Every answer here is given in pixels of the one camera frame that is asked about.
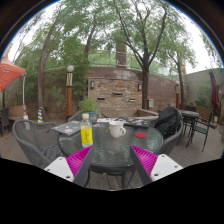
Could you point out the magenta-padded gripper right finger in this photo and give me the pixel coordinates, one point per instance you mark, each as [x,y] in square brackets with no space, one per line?
[145,160]

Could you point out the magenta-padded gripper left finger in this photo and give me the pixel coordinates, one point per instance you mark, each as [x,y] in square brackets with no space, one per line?
[80,160]

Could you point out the yellow-labelled clear drink bottle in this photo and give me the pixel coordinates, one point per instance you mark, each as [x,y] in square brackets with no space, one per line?
[86,135]

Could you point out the flat round red coaster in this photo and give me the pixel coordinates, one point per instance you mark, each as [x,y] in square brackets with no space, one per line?
[140,135]

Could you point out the grey chair under black jacket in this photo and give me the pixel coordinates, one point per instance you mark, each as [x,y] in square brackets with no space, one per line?
[173,141]

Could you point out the grey laptop with stickers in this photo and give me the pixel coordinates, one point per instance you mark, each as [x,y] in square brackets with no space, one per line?
[68,128]

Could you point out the dark laptop with stickers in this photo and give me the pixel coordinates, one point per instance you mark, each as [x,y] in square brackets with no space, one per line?
[136,122]

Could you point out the white ceramic mug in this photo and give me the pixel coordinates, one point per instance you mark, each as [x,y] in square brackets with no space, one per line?
[115,129]

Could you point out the grey wicker armchair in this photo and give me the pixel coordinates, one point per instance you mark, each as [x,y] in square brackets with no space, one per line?
[33,136]

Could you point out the green plant in teal pot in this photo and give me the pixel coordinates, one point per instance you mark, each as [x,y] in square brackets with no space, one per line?
[88,105]

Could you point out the blue yellow striped cone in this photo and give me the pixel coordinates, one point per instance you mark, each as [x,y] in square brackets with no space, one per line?
[40,116]

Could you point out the round dark patio table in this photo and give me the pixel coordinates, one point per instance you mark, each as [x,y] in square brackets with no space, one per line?
[190,114]

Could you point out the black metal chair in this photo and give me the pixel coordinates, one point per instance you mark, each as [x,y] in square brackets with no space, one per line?
[201,128]

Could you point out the dark-trunked tall tree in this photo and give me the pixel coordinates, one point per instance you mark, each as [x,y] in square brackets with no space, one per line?
[145,86]

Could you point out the wooden planter bench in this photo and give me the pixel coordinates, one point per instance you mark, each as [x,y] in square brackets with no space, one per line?
[16,112]

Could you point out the leaning thin-trunked tree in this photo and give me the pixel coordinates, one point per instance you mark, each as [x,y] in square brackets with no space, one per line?
[40,83]

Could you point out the folded maroon umbrella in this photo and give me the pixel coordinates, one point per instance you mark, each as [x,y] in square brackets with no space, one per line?
[214,93]

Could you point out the orange patio umbrella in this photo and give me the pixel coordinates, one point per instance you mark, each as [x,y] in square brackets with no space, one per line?
[10,73]

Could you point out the grey wall utility box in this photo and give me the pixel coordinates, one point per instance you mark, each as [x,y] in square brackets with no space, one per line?
[151,103]

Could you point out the wooden lamp post, globe light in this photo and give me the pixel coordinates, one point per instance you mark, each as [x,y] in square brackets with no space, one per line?
[69,96]

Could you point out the slim wooden lamp post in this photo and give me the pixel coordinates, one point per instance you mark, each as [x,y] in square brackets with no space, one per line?
[178,96]

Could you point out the dark wall lantern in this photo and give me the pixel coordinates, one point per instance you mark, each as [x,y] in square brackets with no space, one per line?
[92,84]
[139,87]

